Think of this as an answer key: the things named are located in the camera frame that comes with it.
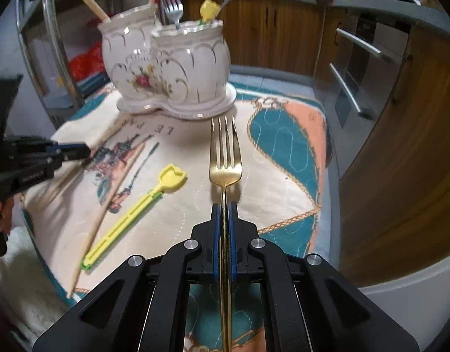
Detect white fluffy blanket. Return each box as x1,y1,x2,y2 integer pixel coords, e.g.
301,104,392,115
0,224,77,340

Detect large red plastic bag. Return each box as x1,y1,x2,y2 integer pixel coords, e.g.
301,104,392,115
69,42,109,82

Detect printed quilted table mat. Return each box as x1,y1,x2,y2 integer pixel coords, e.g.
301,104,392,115
21,77,334,352

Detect wooden lower kitchen cabinets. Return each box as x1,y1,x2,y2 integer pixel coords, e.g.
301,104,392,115
181,0,450,287

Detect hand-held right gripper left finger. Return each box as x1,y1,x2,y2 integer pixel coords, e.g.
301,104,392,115
32,204,223,352

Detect yellow green plastic utensil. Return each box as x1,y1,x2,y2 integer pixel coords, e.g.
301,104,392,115
199,0,223,27
81,164,188,272

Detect white ceramic holder saucer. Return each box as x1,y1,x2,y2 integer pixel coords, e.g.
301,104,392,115
116,82,237,120

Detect silver metal fork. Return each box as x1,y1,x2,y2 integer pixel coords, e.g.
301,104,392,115
159,0,184,30

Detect white floral ceramic utensil holder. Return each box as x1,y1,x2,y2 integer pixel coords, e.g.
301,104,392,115
97,2,231,113

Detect person's left hand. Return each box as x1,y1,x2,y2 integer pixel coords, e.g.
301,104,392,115
0,195,15,237

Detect gold metal fork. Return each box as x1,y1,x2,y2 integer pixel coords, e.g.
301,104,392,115
209,115,242,352

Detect built-in steel oven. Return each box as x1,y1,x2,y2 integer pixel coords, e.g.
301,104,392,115
313,11,413,130

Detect steel shelf rack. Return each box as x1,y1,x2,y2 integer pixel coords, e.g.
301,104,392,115
16,0,113,130

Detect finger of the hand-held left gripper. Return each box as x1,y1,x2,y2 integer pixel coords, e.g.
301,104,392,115
41,152,90,172
45,140,92,155

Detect grey kitchen countertop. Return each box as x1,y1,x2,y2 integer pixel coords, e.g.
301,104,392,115
188,0,450,42

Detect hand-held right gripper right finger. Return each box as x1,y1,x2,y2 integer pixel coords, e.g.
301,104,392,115
228,202,419,352

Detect stack of blue white trays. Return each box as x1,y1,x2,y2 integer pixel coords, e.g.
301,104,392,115
75,74,112,97

